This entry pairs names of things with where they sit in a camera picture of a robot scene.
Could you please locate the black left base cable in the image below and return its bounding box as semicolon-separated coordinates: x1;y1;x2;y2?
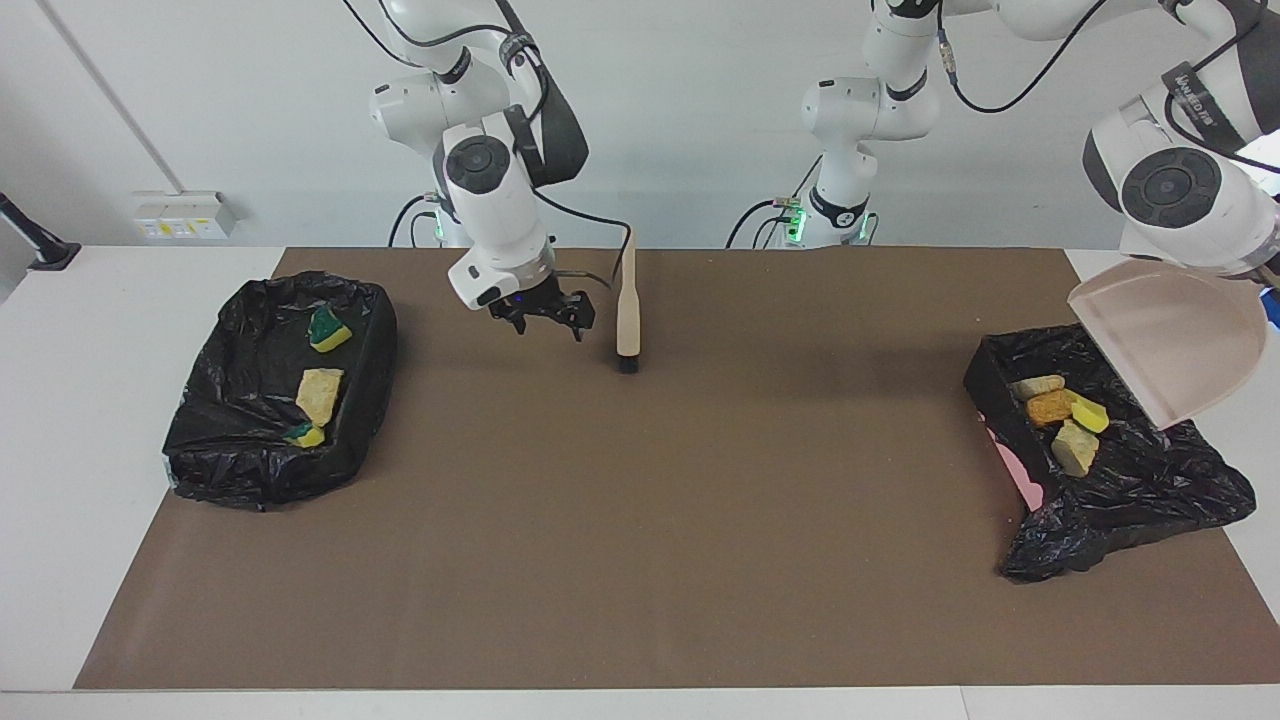
725;155;823;248

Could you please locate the brown table mat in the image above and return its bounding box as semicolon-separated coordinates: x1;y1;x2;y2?
73;247;1280;691

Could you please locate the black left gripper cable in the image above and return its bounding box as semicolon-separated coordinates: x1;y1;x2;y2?
935;0;1116;114

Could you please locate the beige plastic dustpan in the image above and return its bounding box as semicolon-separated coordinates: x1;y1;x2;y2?
1067;258;1269;429

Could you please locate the pink bin with black bag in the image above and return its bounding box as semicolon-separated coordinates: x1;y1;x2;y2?
963;318;1258;585

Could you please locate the black right base cable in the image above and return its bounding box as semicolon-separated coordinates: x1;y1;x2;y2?
387;195;441;248

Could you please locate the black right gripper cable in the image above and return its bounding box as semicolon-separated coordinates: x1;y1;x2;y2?
530;188;635;293

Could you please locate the orange toy croissant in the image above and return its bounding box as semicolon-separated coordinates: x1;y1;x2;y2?
1050;419;1101;478

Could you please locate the beige hand brush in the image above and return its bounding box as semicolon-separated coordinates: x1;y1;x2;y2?
615;227;641;375

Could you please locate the white wall socket strip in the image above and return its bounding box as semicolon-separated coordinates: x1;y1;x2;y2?
132;190;238;241

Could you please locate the open bin with black bag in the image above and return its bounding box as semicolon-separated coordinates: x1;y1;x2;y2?
162;270;399;513

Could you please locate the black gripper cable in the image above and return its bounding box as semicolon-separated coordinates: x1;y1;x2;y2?
935;0;1116;114
530;188;635;293

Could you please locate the black base cable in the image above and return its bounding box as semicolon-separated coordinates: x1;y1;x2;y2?
725;155;823;248
387;195;441;248

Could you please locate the striped toy bread wedge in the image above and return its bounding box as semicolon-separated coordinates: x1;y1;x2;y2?
295;367;346;428

